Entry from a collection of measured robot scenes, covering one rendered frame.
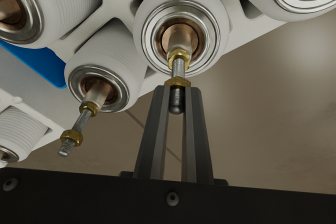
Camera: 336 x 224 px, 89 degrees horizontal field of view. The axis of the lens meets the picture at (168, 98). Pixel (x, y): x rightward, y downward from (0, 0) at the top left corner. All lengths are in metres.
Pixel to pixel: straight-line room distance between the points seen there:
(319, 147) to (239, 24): 0.73
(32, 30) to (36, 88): 0.28
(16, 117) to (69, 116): 0.10
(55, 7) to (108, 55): 0.06
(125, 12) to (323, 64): 0.50
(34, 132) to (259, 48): 0.56
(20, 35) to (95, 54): 0.07
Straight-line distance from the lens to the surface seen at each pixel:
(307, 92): 0.64
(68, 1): 0.23
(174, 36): 0.16
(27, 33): 0.23
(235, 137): 0.73
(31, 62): 0.47
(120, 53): 0.22
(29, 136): 0.48
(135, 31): 0.18
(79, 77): 0.23
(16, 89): 0.47
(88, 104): 0.20
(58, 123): 0.48
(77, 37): 0.29
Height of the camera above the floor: 0.41
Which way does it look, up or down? 48 degrees down
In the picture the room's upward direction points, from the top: 173 degrees counter-clockwise
